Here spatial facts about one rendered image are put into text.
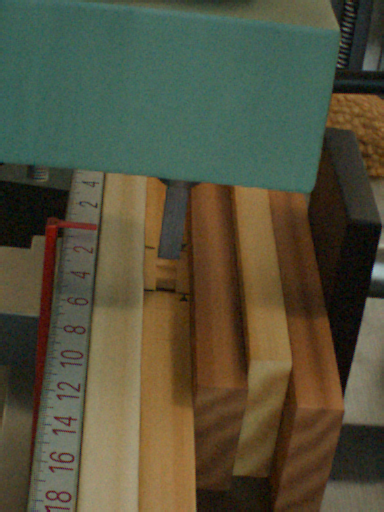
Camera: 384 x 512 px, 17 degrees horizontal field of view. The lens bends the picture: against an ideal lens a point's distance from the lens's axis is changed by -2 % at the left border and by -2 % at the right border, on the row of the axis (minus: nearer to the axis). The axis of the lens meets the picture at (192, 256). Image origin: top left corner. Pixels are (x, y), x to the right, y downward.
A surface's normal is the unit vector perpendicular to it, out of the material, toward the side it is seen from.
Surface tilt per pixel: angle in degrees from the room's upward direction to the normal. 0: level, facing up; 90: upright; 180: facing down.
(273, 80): 90
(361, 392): 0
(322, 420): 90
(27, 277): 0
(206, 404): 90
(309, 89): 90
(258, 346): 0
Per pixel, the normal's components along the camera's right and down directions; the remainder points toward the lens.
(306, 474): 0.02, 0.49
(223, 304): 0.12, -0.87
